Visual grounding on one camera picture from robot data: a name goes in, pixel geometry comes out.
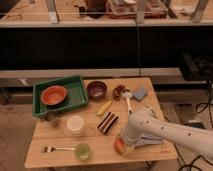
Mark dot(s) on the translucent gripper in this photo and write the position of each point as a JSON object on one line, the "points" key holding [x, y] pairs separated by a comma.
{"points": [[127, 149]]}

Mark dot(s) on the red apple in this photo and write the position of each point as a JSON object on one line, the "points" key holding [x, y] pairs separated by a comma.
{"points": [[119, 146]]}

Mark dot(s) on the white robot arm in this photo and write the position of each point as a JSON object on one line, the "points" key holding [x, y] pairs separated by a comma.
{"points": [[143, 121]]}

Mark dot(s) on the green small bowl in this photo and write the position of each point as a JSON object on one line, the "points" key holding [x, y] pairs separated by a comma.
{"points": [[82, 151]]}

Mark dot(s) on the purple bowl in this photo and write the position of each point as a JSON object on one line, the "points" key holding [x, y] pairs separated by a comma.
{"points": [[96, 89]]}

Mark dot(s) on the orange bowl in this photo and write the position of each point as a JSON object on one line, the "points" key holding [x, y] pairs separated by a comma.
{"points": [[53, 95]]}

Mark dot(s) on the grey folded cloth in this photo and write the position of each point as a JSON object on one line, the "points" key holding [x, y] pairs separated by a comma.
{"points": [[148, 139]]}

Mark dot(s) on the striped brown cake slice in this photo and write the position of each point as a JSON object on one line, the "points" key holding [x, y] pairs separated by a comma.
{"points": [[107, 122]]}

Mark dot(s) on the yellow corn cob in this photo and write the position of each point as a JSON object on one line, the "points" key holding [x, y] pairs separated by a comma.
{"points": [[102, 110]]}

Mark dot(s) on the blue sponge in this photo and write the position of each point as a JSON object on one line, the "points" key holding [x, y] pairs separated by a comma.
{"points": [[139, 94]]}

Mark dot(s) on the dark red dried fruit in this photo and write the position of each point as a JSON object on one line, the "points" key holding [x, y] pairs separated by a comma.
{"points": [[116, 93]]}

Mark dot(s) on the white cup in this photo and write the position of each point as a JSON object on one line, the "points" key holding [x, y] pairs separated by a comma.
{"points": [[75, 124]]}

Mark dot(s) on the black foot pedal box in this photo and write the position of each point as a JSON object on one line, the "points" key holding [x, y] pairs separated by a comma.
{"points": [[195, 125]]}

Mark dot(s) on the green plastic tray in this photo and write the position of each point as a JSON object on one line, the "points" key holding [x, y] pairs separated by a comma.
{"points": [[76, 96]]}

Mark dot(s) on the metal fork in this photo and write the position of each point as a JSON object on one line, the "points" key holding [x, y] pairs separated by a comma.
{"points": [[49, 149]]}

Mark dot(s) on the small brown cup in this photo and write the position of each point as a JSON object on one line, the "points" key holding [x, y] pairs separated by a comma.
{"points": [[52, 118]]}

